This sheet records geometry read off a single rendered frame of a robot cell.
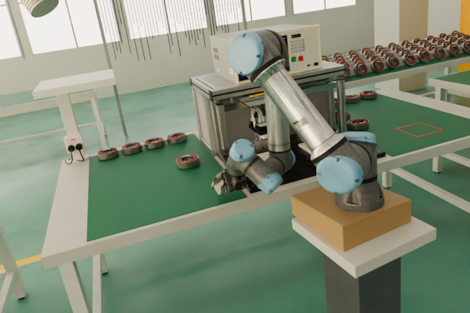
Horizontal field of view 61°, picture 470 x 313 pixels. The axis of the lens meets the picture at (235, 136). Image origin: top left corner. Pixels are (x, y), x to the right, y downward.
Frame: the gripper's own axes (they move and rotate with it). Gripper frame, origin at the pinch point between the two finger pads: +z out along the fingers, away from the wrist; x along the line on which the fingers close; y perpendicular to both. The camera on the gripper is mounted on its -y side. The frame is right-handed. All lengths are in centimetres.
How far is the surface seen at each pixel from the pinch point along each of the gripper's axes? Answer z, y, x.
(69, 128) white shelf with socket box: 54, -70, -60
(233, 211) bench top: 2.4, 11.3, -1.0
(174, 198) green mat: 12.5, -3.6, -20.5
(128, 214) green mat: 10.1, -1.5, -39.5
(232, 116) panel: 23, -40, 19
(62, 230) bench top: 11, -3, -64
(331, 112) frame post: 24, -29, 70
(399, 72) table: 99, -84, 189
